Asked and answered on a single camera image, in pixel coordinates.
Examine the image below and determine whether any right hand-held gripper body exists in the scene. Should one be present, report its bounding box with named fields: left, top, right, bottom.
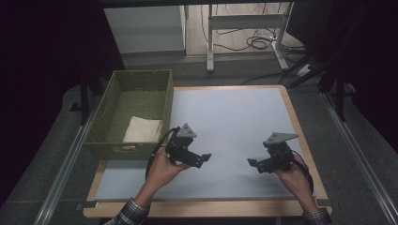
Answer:
left=263, top=132, right=299, bottom=173

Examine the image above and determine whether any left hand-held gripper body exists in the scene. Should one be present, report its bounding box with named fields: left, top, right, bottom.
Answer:
left=164, top=123, right=203, bottom=167

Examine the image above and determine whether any cream egg print cloth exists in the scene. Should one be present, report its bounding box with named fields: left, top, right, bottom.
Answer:
left=121, top=115, right=163, bottom=152

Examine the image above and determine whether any green woven basket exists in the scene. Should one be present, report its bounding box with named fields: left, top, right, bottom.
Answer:
left=84, top=68, right=175, bottom=161

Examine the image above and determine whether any person's right hand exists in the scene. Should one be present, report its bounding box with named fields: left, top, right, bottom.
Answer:
left=275, top=153, right=312, bottom=195

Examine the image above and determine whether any person's left hand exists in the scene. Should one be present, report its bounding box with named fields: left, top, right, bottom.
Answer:
left=145, top=145, right=192, bottom=192

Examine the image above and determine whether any light blue table mat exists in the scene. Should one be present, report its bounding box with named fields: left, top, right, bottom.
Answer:
left=94, top=87, right=317, bottom=201

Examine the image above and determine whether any white power strip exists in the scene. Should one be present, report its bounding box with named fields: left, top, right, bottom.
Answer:
left=295, top=64, right=314, bottom=78

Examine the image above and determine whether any black stand leg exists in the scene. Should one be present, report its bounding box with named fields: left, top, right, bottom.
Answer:
left=69, top=71, right=91, bottom=126

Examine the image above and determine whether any white cabinet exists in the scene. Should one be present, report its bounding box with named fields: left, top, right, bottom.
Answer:
left=102, top=5, right=186, bottom=54

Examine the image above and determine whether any dark curtain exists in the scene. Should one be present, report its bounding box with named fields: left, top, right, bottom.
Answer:
left=285, top=0, right=398, bottom=154
left=0, top=0, right=126, bottom=207

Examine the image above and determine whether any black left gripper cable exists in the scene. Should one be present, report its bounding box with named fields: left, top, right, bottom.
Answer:
left=145, top=126, right=182, bottom=182

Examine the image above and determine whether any aluminium floor rail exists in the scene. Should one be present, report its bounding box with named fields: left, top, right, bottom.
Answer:
left=320, top=93, right=398, bottom=224
left=32, top=102, right=99, bottom=225

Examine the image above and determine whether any tangle of black floor cables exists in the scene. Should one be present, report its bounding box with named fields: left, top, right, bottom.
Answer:
left=200, top=3, right=307, bottom=53

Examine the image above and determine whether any white metal desk frame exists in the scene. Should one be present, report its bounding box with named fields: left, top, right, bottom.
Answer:
left=206, top=2, right=295, bottom=73

